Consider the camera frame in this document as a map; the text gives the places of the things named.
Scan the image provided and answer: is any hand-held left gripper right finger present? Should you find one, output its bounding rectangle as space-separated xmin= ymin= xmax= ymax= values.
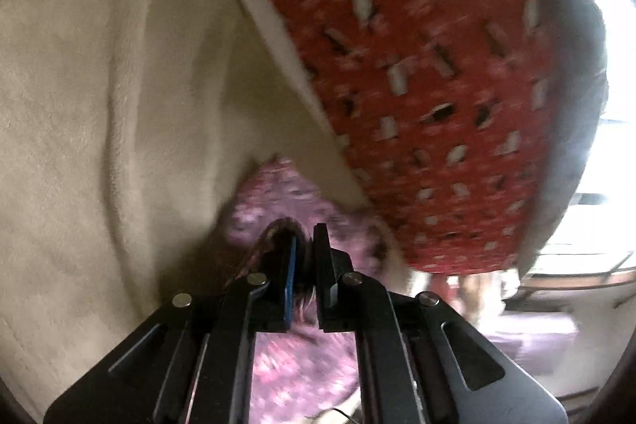
xmin=313 ymin=223 xmax=568 ymax=424

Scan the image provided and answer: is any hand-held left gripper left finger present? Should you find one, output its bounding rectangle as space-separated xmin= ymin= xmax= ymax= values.
xmin=44 ymin=235 xmax=305 ymax=424

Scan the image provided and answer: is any purple floral garment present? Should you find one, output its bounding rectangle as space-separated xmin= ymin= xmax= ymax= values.
xmin=219 ymin=156 xmax=398 ymax=424

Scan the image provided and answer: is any red patterned rolled blanket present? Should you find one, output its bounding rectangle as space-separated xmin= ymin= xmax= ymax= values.
xmin=219 ymin=0 xmax=558 ymax=277

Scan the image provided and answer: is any grey pillow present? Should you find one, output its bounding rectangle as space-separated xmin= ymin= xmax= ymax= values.
xmin=502 ymin=0 xmax=611 ymax=278

